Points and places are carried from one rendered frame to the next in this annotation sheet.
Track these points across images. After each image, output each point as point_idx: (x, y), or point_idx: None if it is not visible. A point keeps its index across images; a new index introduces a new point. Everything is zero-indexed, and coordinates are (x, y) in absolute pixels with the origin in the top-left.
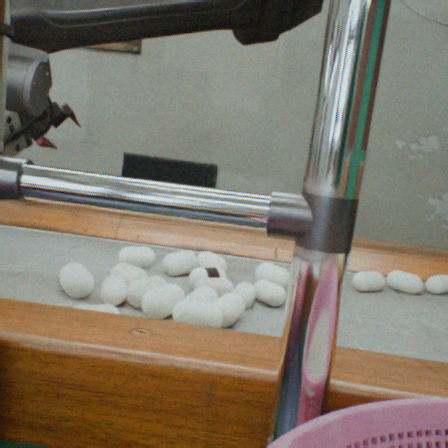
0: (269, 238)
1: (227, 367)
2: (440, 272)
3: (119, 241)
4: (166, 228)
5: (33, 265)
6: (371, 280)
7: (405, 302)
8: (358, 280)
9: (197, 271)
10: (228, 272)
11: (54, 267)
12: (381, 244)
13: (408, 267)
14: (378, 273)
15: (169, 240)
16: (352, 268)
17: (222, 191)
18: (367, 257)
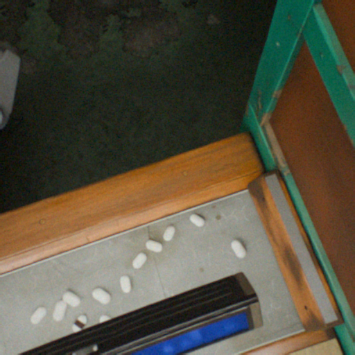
0: (80, 233)
1: None
2: (168, 209)
3: (6, 274)
4: (24, 255)
5: (3, 351)
6: (141, 265)
7: (157, 266)
8: (135, 267)
9: (75, 330)
10: (77, 285)
11: (12, 346)
12: (135, 188)
13: (152, 213)
14: (142, 258)
15: (30, 260)
16: (127, 227)
17: None
18: (132, 218)
